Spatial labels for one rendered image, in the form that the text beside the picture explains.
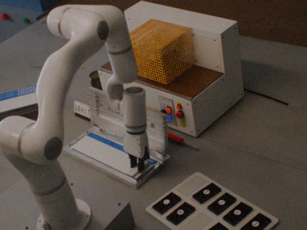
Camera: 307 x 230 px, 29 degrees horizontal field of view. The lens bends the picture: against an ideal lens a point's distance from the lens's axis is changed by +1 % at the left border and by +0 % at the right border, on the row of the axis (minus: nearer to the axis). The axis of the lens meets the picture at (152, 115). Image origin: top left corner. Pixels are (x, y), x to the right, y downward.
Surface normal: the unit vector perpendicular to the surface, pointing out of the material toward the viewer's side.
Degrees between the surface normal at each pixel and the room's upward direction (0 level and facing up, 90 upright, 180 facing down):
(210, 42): 90
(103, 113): 79
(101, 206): 3
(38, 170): 30
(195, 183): 0
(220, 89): 90
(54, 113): 61
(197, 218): 0
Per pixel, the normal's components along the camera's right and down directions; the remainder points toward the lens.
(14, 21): -0.60, 0.53
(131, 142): -0.68, 0.34
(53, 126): 0.75, -0.30
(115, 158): -0.16, -0.81
